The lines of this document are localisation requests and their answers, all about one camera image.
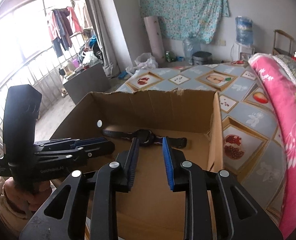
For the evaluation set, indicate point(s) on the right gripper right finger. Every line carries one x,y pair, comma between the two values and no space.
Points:
216,204

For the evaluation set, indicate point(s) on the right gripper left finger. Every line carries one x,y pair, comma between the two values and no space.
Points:
63,215

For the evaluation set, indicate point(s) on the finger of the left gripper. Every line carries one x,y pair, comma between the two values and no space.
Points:
74,152
51,141

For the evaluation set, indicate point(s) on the black wrist watch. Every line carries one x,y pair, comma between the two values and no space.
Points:
146,138

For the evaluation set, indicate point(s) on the person left hand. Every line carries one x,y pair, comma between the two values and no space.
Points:
14,203

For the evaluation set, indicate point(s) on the brown cardboard box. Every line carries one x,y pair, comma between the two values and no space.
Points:
151,210

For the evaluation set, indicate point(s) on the fruit pattern bed sheet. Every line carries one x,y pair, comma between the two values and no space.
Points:
253,147

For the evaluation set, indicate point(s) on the grey cabinet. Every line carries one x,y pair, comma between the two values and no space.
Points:
93,79

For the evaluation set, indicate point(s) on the white plastic bag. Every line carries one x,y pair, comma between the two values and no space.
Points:
144,61

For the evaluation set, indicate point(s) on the hanging clothes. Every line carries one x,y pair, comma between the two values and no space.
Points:
62,25

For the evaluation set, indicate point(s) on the grey curtain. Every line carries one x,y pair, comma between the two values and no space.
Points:
111,68

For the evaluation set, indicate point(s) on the dark metal pot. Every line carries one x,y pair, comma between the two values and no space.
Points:
202,58

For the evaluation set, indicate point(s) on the pink rolled mat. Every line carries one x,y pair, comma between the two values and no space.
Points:
155,38

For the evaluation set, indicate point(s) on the pink floral blanket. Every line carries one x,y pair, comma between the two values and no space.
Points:
282,93

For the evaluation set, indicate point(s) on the empty clear water jug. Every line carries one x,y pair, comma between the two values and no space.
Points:
190,46

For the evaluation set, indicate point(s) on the white water dispenser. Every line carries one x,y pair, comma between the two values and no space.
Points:
240,52

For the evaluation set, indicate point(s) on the wooden chair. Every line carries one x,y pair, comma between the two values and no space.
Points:
282,43

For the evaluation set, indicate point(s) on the blue water jug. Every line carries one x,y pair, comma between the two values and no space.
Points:
244,31

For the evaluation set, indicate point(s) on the floral cloth on wall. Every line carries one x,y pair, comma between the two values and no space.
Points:
180,19

